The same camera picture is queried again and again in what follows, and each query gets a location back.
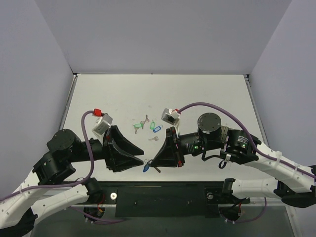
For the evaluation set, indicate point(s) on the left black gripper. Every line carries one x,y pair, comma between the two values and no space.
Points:
107,152

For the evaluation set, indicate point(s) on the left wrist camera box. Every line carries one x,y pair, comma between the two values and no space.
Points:
102,124

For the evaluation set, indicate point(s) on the loose silver key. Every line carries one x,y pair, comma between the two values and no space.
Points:
153,139

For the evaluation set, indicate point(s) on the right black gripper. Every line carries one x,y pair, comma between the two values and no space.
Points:
176,148

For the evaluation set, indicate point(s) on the green key tag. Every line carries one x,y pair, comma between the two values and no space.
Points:
138,126
152,125

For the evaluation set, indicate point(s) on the green key tag left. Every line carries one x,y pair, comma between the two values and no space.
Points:
138,126

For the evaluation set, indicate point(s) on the solid blue key tag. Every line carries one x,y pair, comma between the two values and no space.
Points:
146,167

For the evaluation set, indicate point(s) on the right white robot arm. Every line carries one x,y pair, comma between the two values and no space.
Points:
290,182

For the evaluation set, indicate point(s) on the blue clear key tag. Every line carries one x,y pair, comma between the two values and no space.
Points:
158,128

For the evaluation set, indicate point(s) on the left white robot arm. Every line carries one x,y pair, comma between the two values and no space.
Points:
63,177

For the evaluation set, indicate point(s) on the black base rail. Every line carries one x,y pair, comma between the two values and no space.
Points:
167,199

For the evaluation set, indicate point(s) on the green key tag right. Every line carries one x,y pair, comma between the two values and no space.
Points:
152,125

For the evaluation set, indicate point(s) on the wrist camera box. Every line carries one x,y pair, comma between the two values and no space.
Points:
170,116
102,124

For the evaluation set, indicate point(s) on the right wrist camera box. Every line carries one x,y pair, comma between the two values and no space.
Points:
170,116

